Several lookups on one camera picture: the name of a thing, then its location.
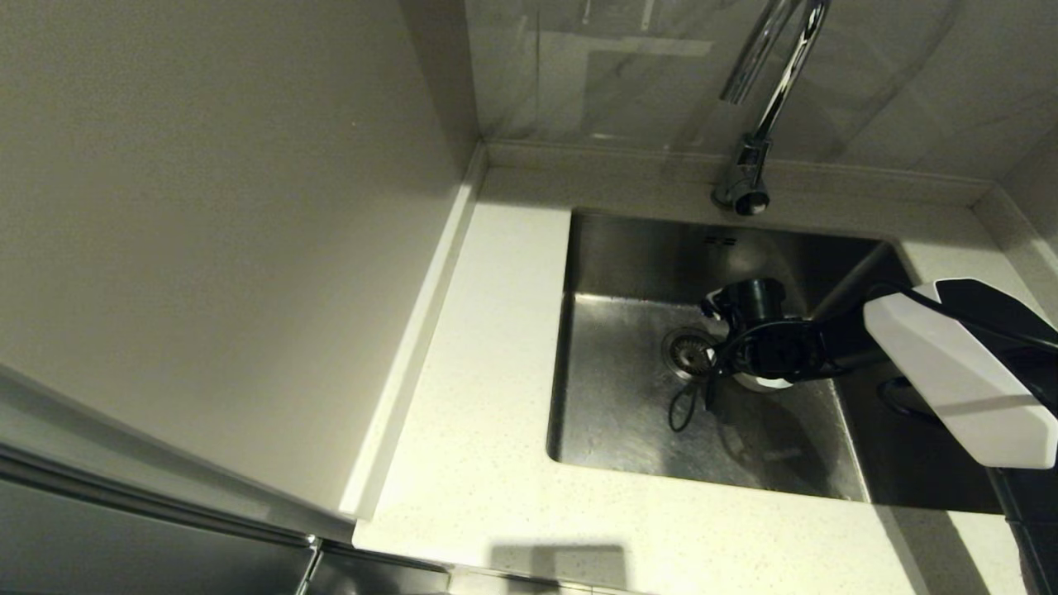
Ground white bowl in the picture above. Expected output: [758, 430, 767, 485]
[732, 370, 796, 393]

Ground chrome gooseneck faucet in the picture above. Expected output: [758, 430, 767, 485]
[711, 0, 832, 217]

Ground metal sink drain strainer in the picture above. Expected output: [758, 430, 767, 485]
[661, 327, 720, 383]

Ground stainless steel sink basin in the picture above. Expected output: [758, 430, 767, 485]
[546, 207, 1005, 515]

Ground tall beige cabinet side panel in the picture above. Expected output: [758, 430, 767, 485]
[0, 0, 484, 521]

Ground grey glossy cabinet door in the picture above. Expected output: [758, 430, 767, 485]
[0, 343, 451, 595]

